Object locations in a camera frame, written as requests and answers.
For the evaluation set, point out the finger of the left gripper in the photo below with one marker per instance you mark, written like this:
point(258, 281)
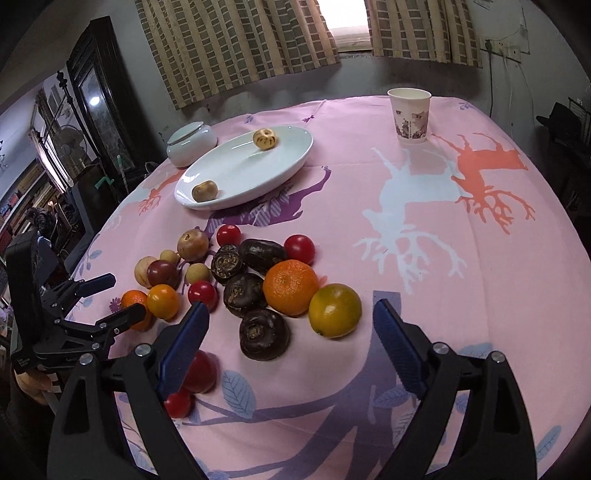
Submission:
point(106, 329)
point(69, 292)

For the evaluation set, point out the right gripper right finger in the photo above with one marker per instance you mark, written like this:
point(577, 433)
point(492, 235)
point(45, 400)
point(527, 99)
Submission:
point(434, 373)

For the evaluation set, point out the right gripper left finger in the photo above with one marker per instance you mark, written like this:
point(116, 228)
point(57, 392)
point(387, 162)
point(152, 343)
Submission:
point(152, 372)

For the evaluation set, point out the red cherry tomato large front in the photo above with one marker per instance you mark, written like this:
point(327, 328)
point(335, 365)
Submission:
point(201, 376)

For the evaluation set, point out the small yellow orange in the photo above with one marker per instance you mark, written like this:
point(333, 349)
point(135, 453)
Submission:
point(163, 302)

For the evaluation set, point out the pale peach fruit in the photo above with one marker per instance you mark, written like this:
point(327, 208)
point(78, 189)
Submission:
point(140, 271)

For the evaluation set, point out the dark red plum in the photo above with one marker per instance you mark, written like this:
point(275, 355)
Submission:
point(162, 272)

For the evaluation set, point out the yellow-green orange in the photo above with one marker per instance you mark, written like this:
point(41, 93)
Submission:
point(335, 311)

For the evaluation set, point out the dark water chestnut back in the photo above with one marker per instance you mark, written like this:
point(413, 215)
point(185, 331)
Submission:
point(261, 255)

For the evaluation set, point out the dark water chestnut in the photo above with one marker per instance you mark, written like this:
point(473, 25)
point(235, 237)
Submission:
point(243, 293)
point(263, 335)
point(261, 255)

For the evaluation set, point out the large orange tangerine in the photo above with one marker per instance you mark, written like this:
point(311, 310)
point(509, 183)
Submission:
point(289, 287)

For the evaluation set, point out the red cherry tomato small front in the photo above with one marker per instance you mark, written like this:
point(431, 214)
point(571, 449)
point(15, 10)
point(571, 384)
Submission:
point(179, 405)

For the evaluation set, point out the small yellow longan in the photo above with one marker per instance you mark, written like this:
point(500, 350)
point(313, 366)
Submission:
point(197, 272)
point(170, 256)

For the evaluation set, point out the person's left hand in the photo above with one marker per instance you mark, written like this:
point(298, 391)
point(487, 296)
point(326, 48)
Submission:
point(34, 384)

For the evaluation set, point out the dark water chestnut front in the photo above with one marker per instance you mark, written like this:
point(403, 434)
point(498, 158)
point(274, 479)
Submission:
point(263, 335)

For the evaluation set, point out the dark water chestnut middle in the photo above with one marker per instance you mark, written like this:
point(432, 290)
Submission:
point(243, 293)

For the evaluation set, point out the large tan passion fruit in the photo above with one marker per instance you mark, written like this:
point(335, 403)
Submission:
point(193, 245)

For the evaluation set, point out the dark water chestnut cut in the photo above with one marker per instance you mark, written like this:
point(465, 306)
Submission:
point(226, 263)

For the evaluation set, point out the electric fan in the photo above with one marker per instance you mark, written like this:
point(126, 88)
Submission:
point(70, 143)

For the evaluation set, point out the dark wooden cabinet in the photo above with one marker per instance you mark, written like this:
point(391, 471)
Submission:
point(110, 108)

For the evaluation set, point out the red cherry tomato top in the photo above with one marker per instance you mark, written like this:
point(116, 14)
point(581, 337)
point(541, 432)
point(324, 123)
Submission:
point(228, 234)

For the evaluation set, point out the small brown fruit on plate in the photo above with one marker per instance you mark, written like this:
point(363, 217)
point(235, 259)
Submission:
point(204, 191)

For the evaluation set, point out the white lidded ceramic jar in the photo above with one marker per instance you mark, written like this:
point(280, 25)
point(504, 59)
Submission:
point(189, 143)

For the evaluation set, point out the pink deer print tablecloth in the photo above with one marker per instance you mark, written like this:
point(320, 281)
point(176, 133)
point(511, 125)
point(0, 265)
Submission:
point(462, 233)

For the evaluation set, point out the white oval plate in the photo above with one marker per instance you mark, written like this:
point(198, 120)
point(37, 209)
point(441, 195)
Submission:
point(243, 172)

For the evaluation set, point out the cut pale fruit on plate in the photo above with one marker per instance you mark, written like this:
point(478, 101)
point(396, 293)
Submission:
point(265, 139)

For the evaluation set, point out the printed paper cup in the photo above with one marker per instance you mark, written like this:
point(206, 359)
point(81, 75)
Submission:
point(411, 109)

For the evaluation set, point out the left checked curtain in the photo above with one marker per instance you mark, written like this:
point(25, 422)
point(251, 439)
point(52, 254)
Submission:
point(204, 48)

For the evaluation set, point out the checked curtain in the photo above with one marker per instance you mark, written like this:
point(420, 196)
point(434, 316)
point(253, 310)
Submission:
point(439, 31)
point(204, 48)

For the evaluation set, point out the right checked curtain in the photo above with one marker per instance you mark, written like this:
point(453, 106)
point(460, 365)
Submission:
point(439, 31)

